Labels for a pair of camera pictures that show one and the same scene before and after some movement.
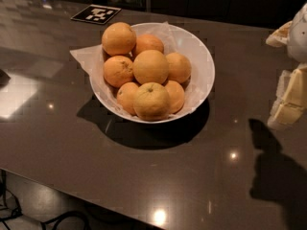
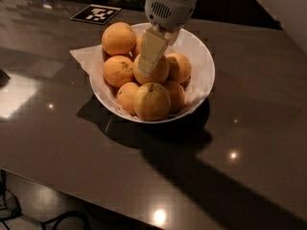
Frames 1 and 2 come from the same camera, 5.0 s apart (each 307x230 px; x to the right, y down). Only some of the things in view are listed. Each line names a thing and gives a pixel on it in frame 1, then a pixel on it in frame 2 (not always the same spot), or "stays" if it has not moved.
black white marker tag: (96, 13) stays
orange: (177, 96) stays
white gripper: (298, 35) to (169, 12)
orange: (150, 67) stays
